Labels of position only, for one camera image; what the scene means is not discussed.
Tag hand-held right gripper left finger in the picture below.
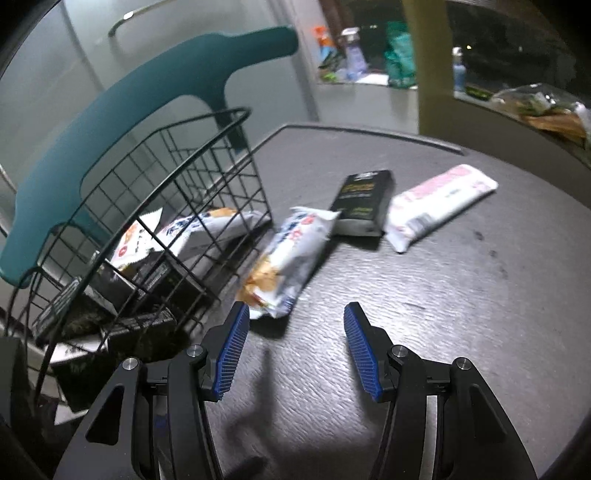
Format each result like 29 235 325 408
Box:
53 302 252 480

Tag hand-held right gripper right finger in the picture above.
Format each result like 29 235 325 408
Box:
342 302 539 480

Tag white blue biscuit packet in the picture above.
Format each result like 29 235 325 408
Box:
154 208 264 259
236 206 341 319

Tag small white red-mark packet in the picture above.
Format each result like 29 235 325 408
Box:
111 209 163 273

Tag long white snack packet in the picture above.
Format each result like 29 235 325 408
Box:
385 164 499 253

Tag black wire basket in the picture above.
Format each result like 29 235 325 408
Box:
4 107 273 430

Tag teal chair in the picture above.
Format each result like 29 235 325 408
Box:
0 26 300 289

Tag large green bag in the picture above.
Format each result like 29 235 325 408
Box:
384 21 419 88

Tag blue bottle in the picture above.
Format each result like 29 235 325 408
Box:
451 46 467 92

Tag clear spray bottle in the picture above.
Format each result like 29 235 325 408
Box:
339 27 370 81

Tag clear plastic bag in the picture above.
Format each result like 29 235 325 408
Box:
492 83 591 149

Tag orange spray bottle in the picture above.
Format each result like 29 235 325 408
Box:
314 25 336 58

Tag metal door handle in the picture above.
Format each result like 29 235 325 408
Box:
107 0 172 38

